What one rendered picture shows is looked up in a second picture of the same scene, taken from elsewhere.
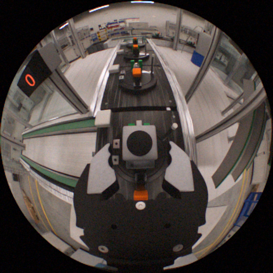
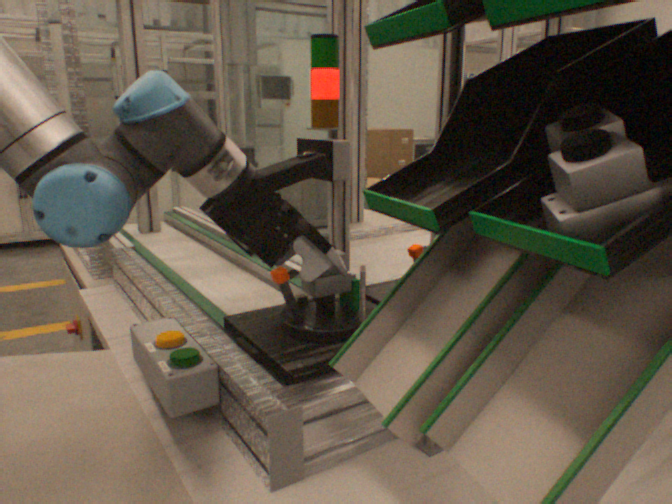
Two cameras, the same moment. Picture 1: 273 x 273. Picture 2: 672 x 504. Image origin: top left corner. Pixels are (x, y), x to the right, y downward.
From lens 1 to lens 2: 0.76 m
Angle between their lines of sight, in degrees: 66
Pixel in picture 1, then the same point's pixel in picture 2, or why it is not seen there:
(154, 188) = (283, 345)
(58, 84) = (335, 205)
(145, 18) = not seen: outside the picture
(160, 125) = not seen: hidden behind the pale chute
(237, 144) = (412, 291)
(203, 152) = (444, 488)
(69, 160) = (242, 308)
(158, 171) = (314, 327)
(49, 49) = (343, 151)
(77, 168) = not seen: hidden behind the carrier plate
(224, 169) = (371, 336)
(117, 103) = (379, 295)
